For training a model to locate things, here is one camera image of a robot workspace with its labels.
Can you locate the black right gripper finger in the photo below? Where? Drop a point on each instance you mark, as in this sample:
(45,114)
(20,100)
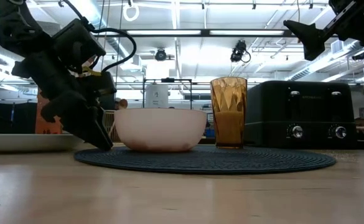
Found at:
(309,37)

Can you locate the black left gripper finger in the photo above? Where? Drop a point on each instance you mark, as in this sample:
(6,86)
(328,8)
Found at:
(100,124)
(72,115)

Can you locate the orange pumpkin cereal box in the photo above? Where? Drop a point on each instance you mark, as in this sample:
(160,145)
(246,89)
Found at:
(46,124)

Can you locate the gold spoon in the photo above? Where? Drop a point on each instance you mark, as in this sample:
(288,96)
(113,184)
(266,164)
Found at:
(123,103)

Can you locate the white plate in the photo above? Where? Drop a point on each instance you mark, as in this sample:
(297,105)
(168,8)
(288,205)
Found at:
(23,142)

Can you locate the pale pink bowl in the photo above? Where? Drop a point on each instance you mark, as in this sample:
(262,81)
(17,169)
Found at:
(160,130)

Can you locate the amber faceted glass tumbler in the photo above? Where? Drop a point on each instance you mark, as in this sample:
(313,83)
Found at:
(229,124)

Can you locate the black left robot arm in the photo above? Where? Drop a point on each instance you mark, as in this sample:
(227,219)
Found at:
(16,28)

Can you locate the white ceiling vent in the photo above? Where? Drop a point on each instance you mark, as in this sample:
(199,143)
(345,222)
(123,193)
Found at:
(337,48)

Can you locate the black ceiling device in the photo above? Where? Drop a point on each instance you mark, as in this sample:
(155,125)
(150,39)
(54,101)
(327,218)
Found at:
(359,56)

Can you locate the black four-slot toaster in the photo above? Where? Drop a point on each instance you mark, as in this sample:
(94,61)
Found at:
(300,115)

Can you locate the round dark blue placemat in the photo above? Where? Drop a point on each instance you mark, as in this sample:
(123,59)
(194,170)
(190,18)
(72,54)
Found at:
(206,160)

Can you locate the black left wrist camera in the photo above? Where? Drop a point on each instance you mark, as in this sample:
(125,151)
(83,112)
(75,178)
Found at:
(76,46)

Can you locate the round black ceiling camera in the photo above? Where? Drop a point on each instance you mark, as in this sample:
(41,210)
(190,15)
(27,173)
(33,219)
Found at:
(160,54)

